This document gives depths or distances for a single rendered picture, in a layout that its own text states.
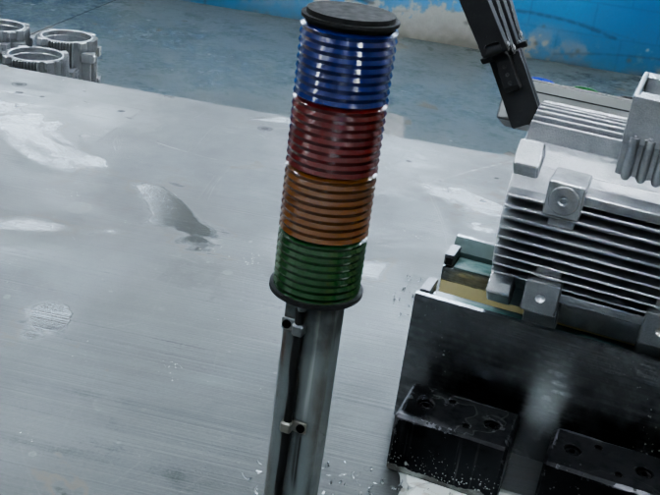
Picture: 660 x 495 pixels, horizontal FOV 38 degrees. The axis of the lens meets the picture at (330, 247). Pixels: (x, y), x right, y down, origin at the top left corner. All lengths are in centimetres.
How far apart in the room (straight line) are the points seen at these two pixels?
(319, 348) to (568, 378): 30
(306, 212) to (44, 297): 55
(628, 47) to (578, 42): 30
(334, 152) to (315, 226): 5
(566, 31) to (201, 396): 556
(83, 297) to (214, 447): 30
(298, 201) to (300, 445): 19
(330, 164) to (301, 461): 24
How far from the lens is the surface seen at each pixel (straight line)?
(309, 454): 71
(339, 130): 58
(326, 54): 57
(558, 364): 88
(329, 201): 60
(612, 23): 636
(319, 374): 68
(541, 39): 636
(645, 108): 83
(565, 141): 85
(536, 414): 91
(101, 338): 103
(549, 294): 84
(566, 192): 80
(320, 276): 62
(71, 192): 138
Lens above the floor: 133
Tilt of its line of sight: 25 degrees down
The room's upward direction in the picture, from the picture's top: 8 degrees clockwise
